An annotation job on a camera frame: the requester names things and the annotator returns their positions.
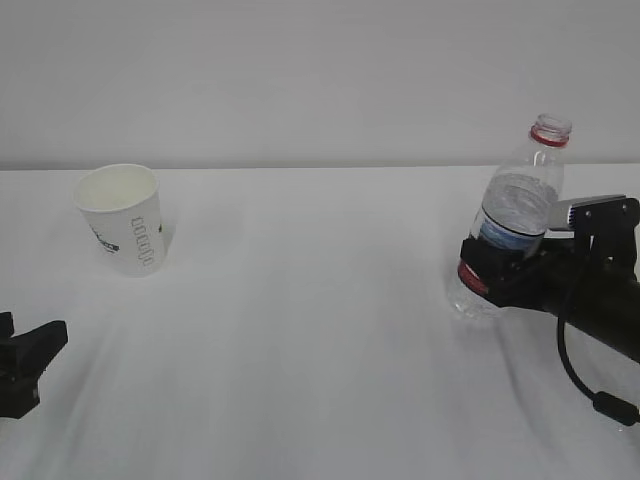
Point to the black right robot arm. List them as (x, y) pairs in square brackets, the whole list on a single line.
[(620, 335)]

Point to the white paper cup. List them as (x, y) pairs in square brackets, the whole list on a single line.
[(120, 204)]

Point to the clear water bottle red label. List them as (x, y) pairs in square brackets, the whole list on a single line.
[(515, 208)]

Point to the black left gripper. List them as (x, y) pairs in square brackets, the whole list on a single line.
[(23, 358)]

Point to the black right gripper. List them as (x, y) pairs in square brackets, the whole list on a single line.
[(573, 278)]

